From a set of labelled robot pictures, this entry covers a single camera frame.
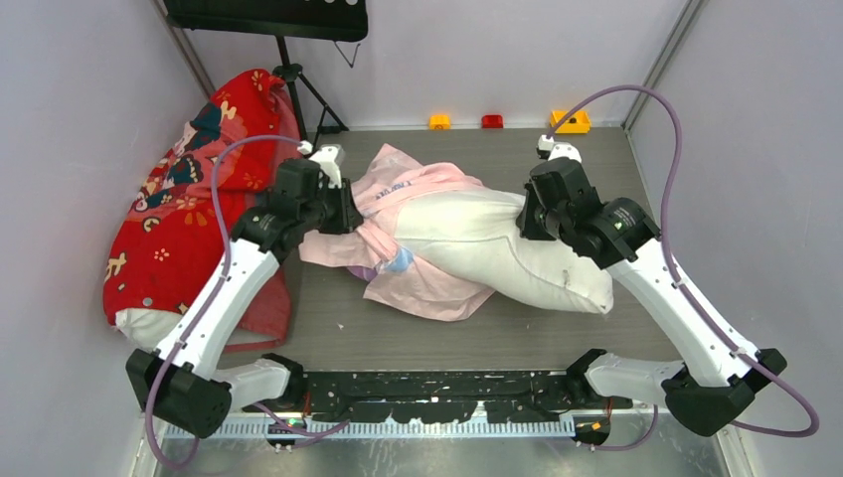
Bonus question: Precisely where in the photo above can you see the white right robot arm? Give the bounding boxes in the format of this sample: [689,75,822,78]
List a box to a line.
[516,158,787,436]

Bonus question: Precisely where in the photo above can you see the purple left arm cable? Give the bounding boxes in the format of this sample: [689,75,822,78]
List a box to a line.
[143,134,350,472]

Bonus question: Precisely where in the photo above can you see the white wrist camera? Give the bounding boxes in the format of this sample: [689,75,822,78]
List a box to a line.
[297,140,345,189]
[537,134,583,163]

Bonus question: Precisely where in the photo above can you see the small red block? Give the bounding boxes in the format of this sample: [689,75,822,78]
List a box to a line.
[481,114,505,129]

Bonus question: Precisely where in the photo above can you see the white pillow in red case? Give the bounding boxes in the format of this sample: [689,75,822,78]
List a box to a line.
[115,308,182,351]

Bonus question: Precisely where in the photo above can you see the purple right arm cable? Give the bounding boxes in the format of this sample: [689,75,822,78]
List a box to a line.
[546,83,821,454]

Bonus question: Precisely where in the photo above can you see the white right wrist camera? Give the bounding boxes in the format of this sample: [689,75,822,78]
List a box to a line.
[537,134,583,163]

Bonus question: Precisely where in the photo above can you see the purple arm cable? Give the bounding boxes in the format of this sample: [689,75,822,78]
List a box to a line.
[546,83,821,454]
[143,134,350,472]

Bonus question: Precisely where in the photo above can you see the yellow tray with black knob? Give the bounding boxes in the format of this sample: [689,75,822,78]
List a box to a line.
[549,110,591,135]

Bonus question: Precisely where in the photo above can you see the aluminium rail frame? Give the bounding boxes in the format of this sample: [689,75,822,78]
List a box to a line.
[138,368,739,442]

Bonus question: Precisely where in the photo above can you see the red patterned pillowcase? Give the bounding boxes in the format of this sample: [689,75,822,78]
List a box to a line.
[102,69,299,330]

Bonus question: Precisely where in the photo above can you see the white pillow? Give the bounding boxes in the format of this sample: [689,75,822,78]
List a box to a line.
[115,308,182,351]
[394,189,614,314]

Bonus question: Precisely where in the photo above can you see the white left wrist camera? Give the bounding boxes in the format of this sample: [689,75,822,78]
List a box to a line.
[297,140,345,189]

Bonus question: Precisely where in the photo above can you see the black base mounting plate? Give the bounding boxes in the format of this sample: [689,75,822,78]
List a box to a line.
[240,370,633,426]

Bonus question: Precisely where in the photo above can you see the black tripod stand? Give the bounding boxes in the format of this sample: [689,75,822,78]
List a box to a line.
[270,36,350,149]

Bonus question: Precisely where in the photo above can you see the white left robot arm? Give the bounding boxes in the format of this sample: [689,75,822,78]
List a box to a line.
[125,146,363,438]

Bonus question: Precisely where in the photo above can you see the pink pillowcase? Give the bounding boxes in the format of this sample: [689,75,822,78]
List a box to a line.
[298,144,493,322]

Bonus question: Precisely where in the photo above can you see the small yellow block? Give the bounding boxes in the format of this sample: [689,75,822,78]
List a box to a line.
[427,114,451,130]

